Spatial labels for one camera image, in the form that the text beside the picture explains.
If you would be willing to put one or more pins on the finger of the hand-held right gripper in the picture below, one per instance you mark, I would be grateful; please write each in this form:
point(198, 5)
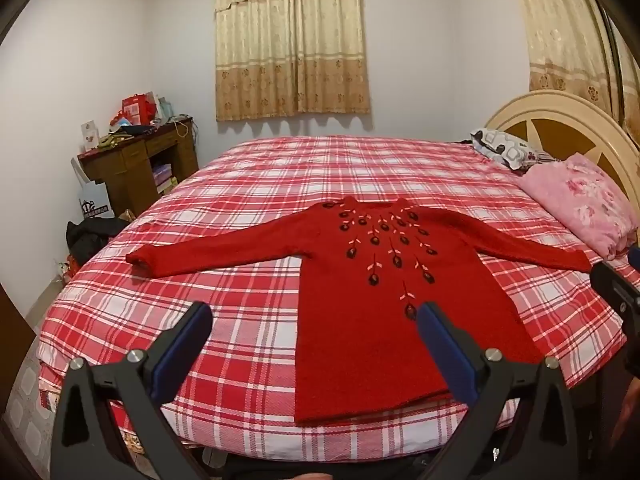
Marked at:
point(634, 255)
point(615, 290)

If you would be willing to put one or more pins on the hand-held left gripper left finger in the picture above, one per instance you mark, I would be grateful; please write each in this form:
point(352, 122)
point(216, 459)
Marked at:
point(182, 355)

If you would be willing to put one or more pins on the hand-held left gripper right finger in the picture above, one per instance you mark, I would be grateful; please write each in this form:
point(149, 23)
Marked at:
point(445, 350)

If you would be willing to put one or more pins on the red knitted sweater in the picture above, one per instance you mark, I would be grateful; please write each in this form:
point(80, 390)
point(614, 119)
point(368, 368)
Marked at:
point(360, 360)

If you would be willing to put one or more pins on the person's right hand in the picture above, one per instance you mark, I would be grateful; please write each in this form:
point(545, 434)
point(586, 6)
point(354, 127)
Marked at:
point(629, 415)

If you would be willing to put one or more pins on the pink floral pillow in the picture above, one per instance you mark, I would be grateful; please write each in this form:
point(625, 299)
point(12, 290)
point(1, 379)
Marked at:
point(580, 195)

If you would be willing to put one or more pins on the patterned mattress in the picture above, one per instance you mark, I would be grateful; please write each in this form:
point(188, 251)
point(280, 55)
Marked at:
point(30, 420)

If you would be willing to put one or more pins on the white black patterned pillow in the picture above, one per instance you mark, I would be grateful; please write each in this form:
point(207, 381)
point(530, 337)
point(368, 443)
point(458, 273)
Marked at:
point(500, 147)

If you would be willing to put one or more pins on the cream wooden headboard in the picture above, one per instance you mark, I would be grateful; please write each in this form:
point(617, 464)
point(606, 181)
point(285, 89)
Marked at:
point(550, 105)

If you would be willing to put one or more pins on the brown wooden door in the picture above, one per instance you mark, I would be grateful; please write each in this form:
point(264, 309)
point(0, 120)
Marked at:
point(12, 320)

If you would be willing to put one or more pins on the purple boxes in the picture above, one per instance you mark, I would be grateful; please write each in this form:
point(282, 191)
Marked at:
point(164, 177)

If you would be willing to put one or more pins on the white bag with black print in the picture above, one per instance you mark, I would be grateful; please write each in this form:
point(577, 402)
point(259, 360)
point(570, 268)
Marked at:
point(95, 195)

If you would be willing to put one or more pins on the red plaid bed sheet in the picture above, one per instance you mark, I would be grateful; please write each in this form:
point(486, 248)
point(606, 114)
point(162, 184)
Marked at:
point(250, 185)

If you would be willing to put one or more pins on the brown wooden desk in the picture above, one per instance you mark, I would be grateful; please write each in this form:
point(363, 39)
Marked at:
point(130, 165)

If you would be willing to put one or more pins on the yellow green cloth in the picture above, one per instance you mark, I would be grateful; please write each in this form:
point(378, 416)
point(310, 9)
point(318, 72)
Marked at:
point(111, 141)

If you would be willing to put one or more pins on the dark cloth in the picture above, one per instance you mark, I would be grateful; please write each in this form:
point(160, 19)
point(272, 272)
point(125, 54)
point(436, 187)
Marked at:
point(135, 130)

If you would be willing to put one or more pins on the narrow beige floral curtain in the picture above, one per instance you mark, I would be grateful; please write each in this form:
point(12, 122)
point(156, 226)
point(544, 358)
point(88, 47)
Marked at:
point(560, 35)

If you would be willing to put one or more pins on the white card with red print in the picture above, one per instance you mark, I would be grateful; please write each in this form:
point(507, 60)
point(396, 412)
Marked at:
point(90, 135)

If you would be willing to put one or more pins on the white paper bag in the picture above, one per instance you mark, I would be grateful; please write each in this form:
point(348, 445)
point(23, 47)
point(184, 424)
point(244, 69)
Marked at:
point(162, 107)

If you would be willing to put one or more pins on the red gift bag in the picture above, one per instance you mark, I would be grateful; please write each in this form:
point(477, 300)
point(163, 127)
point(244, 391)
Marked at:
point(136, 109)

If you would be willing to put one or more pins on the wide beige floral curtain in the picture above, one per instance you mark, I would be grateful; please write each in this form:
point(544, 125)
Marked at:
point(290, 40)

